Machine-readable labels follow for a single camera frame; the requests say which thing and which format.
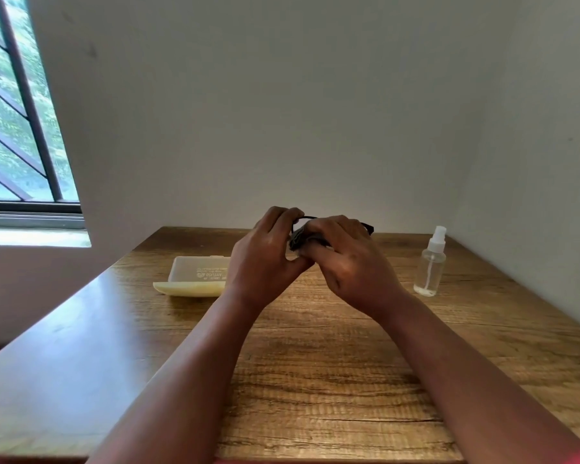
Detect person's left hand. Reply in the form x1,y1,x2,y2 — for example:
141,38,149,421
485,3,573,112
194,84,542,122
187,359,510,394
225,206,315,310

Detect person's right hand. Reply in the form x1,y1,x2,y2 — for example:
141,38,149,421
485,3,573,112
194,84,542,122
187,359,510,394
297,216,408,320

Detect black eyeglasses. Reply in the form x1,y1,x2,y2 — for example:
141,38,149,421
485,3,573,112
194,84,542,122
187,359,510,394
289,216,375,252

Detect person's left forearm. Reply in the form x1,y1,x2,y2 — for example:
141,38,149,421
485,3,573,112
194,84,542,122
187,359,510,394
84,290,267,464

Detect person's right forearm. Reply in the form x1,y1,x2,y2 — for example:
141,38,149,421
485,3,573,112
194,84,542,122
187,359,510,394
372,292,580,464

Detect translucent white glasses case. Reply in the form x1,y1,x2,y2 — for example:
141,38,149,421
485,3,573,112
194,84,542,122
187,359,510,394
153,256,232,298

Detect clear spray bottle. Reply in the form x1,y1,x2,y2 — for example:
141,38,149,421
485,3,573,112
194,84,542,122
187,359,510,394
413,226,447,297

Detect window with metal grille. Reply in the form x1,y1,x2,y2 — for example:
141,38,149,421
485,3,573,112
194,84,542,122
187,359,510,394
0,0,86,230

